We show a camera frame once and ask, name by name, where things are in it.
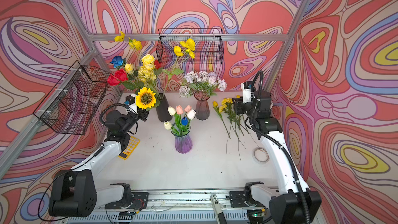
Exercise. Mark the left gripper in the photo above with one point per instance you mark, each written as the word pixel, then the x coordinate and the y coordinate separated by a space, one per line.
pixel 141 114

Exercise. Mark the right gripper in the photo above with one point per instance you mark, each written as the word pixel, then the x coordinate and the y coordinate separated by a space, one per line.
pixel 238 104

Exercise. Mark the sunflower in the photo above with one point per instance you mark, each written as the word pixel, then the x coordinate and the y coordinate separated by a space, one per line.
pixel 146 99

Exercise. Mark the yellow carnation stem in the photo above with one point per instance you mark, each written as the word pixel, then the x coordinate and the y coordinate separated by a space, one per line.
pixel 228 113
pixel 238 133
pixel 221 110

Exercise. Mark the purple glass tulip vase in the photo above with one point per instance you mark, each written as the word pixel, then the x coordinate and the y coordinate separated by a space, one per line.
pixel 183 142

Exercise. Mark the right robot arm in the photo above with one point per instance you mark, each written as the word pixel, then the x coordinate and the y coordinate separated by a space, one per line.
pixel 294 202

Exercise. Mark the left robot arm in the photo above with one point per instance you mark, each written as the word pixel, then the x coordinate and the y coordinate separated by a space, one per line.
pixel 74 192

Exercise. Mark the black vase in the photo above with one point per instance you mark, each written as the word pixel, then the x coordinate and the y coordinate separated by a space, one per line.
pixel 162 109

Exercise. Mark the red grey glass vase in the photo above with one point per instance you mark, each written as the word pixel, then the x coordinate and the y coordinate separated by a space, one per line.
pixel 202 107

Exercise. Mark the mixed rose bouquet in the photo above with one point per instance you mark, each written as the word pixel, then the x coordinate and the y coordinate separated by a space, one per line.
pixel 136 76

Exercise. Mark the yellow calculator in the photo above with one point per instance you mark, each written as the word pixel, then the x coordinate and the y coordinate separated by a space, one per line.
pixel 132 145

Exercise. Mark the white tape roll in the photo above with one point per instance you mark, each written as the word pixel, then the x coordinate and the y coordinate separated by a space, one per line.
pixel 260 155

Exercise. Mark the tulip bunch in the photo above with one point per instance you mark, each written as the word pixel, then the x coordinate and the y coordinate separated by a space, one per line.
pixel 178 113

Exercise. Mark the blue tulip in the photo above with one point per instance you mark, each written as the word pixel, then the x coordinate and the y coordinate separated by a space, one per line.
pixel 184 121

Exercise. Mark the yellow and lilac bouquet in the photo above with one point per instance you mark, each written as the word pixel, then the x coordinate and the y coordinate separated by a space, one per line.
pixel 193 82

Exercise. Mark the left black wire basket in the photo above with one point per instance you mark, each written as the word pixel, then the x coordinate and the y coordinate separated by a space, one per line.
pixel 72 103

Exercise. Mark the black wire basket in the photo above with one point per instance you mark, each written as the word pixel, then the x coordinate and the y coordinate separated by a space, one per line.
pixel 72 103
pixel 209 44

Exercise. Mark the back black wire basket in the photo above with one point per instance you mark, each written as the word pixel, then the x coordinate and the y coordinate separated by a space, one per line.
pixel 209 44

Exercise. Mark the tool on front rail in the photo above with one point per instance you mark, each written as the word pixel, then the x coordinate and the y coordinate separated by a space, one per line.
pixel 220 218

